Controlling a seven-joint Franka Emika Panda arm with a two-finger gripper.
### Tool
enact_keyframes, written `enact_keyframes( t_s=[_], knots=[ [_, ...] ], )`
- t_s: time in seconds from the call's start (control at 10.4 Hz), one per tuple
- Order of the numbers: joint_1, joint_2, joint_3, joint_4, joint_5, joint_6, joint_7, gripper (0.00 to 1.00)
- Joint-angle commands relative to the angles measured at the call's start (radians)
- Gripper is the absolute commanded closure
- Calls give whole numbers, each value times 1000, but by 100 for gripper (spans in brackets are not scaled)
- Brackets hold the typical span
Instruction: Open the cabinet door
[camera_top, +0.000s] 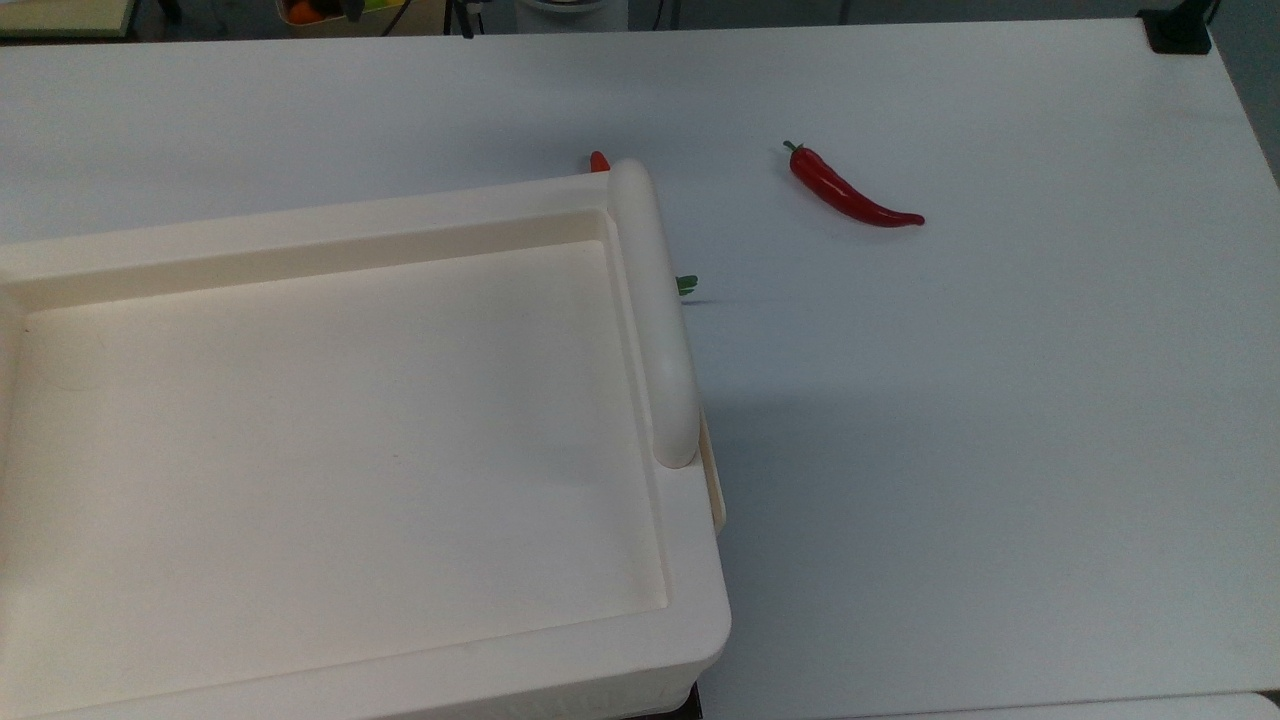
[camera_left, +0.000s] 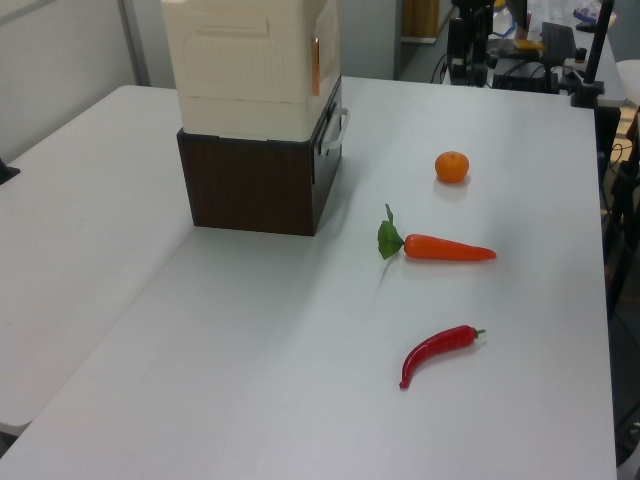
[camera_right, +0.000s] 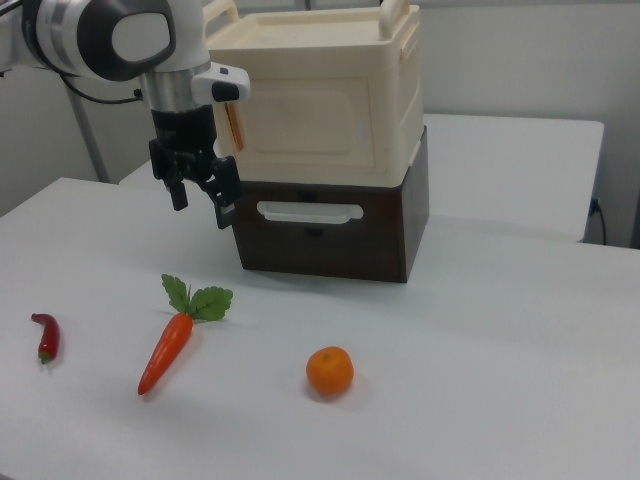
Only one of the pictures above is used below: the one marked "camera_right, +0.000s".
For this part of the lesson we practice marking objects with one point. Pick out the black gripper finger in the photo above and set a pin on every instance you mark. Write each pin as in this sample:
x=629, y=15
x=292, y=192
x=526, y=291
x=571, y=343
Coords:
x=224, y=186
x=177, y=196

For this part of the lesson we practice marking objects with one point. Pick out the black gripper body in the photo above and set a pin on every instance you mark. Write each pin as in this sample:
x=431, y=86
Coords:
x=182, y=131

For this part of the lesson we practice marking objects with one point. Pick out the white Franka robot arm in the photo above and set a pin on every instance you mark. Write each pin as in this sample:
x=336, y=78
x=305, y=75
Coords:
x=100, y=40

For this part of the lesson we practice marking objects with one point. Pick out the cream cabinet door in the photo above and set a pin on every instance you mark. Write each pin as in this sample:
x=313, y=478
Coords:
x=305, y=125

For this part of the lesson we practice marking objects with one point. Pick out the cream plastic cabinet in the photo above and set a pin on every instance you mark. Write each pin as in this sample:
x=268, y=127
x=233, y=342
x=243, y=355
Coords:
x=320, y=85

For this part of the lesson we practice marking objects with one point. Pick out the dark brown drawer box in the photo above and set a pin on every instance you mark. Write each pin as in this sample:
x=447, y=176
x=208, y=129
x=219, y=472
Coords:
x=330, y=230

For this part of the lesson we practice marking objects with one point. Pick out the orange toy carrot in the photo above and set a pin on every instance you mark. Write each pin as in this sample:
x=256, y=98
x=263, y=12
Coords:
x=172, y=340

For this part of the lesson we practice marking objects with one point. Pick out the red chili pepper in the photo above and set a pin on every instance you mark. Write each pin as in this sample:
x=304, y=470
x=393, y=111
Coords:
x=48, y=339

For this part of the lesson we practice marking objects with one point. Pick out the orange tangerine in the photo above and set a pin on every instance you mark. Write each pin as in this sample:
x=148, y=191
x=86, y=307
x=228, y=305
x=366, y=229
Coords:
x=330, y=371

